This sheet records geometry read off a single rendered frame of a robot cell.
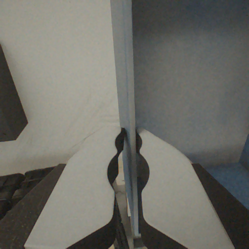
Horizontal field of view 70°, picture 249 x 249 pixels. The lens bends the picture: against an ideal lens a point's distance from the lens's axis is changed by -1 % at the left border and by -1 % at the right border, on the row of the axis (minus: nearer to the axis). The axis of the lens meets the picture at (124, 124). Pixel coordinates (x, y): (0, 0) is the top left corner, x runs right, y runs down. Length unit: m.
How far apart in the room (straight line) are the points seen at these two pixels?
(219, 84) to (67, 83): 0.43
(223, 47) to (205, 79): 0.03
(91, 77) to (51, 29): 0.15
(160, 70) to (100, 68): 0.38
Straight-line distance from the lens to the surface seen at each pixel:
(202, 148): 0.23
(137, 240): 1.11
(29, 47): 0.56
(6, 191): 0.73
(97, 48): 0.53
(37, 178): 0.70
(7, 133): 0.55
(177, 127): 0.20
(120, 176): 0.66
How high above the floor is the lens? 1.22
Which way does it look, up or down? 60 degrees down
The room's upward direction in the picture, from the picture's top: 167 degrees clockwise
